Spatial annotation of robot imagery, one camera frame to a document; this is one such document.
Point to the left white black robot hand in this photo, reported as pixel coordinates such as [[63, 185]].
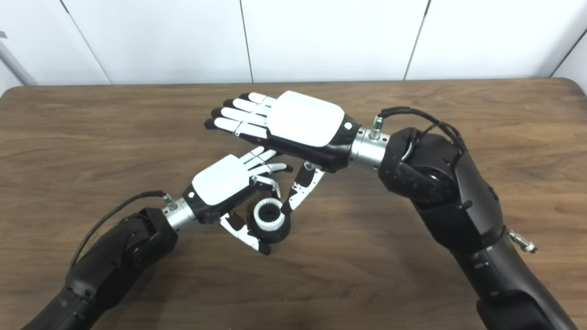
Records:
[[218, 181]]

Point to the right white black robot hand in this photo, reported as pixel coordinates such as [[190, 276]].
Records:
[[305, 119]]

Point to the round black part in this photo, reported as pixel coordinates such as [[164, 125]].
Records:
[[276, 236]]

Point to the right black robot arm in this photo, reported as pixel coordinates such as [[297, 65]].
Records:
[[454, 201]]

